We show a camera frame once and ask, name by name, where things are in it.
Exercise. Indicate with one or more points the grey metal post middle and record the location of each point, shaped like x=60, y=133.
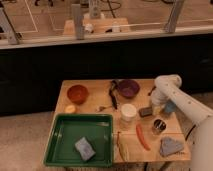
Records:
x=78, y=21

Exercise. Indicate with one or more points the blue grey folded cloth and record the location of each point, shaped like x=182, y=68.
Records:
x=170, y=146

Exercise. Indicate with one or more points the grey metal post left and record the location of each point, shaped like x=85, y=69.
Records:
x=8, y=28

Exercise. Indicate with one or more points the black utensil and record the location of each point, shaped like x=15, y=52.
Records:
x=113, y=86

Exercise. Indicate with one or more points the grey metal post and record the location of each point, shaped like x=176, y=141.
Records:
x=78, y=21
x=8, y=28
x=170, y=26

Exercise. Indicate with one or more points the yellow banana toy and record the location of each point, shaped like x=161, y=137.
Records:
x=122, y=147

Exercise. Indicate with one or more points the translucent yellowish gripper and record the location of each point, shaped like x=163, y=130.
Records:
x=156, y=109

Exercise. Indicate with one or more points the dark grey eraser block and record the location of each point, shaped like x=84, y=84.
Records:
x=144, y=112

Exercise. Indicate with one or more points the grey metal post right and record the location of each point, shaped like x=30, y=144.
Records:
x=170, y=26

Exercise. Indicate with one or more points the white plastic cup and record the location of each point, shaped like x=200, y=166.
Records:
x=128, y=114

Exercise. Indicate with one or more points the small metal cup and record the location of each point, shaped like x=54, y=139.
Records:
x=158, y=126

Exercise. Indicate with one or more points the red chili pepper toy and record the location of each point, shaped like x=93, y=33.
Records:
x=141, y=137

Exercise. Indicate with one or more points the small metal fork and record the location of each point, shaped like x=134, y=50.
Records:
x=102, y=108

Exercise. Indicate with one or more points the green plastic tray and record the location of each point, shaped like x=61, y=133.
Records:
x=71, y=129

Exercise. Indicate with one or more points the small yellow round object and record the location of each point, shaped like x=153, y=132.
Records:
x=70, y=109

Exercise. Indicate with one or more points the orange bowl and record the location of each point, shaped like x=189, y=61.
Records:
x=77, y=94

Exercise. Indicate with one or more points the wooden board beyond barrier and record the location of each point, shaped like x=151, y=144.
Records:
x=99, y=25

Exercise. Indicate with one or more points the purple bowl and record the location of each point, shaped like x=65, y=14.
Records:
x=128, y=88

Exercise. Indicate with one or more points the blue grey sponge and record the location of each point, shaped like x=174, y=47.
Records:
x=85, y=149

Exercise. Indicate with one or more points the dark brown grape bunch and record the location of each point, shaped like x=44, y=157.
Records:
x=149, y=94

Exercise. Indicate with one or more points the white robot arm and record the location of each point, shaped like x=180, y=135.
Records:
x=167, y=87

